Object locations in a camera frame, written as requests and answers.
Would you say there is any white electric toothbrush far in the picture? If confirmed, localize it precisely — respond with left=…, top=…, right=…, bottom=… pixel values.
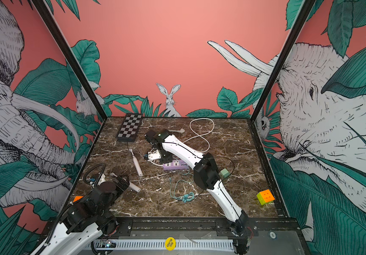
left=128, top=149, right=143, bottom=177

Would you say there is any green cube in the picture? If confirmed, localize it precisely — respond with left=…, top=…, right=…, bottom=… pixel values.
left=219, top=169, right=231, bottom=180

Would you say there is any white slotted cable duct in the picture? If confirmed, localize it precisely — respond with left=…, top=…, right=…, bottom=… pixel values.
left=94, top=239, right=234, bottom=252

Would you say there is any teal USB cable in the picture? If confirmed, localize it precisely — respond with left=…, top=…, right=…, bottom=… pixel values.
left=168, top=170, right=196, bottom=204

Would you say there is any white power strip cable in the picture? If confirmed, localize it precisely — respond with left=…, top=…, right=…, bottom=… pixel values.
left=171, top=117, right=215, bottom=154

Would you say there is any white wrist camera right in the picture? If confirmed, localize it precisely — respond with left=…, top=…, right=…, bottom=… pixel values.
left=147, top=150, right=162, bottom=161

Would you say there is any purple power strip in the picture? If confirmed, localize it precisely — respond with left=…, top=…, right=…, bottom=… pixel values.
left=163, top=159, right=189, bottom=172

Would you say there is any colourful Rubik's cube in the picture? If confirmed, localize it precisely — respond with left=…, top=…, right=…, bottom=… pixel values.
left=257, top=189, right=275, bottom=206

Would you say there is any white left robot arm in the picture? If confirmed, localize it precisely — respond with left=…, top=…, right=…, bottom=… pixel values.
left=32, top=176, right=130, bottom=255

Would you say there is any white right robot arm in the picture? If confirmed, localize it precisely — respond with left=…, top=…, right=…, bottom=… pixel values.
left=145, top=129, right=248, bottom=236

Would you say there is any black enclosure corner post right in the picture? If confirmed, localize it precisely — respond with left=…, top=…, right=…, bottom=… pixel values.
left=249, top=0, right=318, bottom=122

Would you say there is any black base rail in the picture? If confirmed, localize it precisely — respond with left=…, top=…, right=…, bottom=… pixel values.
left=110, top=217, right=302, bottom=239

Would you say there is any black enclosure corner post left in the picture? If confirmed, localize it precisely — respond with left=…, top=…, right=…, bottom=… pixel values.
left=31, top=0, right=107, bottom=122

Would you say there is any yellow round sticker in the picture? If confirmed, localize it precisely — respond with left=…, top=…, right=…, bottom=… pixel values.
left=164, top=237, right=177, bottom=251

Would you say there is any black white chessboard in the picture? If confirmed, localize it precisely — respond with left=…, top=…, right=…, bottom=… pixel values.
left=116, top=113, right=143, bottom=142

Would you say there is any black enclosure corner post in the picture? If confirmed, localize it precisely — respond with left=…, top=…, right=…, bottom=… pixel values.
left=31, top=0, right=107, bottom=122
left=249, top=0, right=318, bottom=122

